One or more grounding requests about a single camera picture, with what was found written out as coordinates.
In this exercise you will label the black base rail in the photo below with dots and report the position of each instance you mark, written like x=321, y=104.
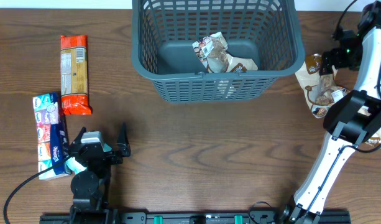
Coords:
x=256, y=216

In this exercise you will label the red orange cracker pack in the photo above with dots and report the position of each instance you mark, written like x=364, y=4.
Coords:
x=74, y=75

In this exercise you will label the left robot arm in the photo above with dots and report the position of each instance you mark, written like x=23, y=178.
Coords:
x=90, y=187

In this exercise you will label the Kleenex tissue multipack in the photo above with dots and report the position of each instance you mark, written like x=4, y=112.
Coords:
x=51, y=135

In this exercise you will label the beige brown bread bag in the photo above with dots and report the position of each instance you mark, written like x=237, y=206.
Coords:
x=320, y=92

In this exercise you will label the teal white wipes pouch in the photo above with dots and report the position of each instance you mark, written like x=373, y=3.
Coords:
x=76, y=167

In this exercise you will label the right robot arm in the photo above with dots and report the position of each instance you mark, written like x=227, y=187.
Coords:
x=349, y=122

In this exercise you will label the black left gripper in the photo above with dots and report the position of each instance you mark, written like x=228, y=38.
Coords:
x=125, y=150

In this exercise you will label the clear brown pastry bag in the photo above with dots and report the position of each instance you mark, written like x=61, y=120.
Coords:
x=375, y=139

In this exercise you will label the grey plastic laundry basket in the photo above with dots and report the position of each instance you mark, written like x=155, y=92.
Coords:
x=267, y=31

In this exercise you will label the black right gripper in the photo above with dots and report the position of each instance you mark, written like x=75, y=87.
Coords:
x=339, y=60

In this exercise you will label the bread bag with grain print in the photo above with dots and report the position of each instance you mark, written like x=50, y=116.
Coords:
x=212, y=53

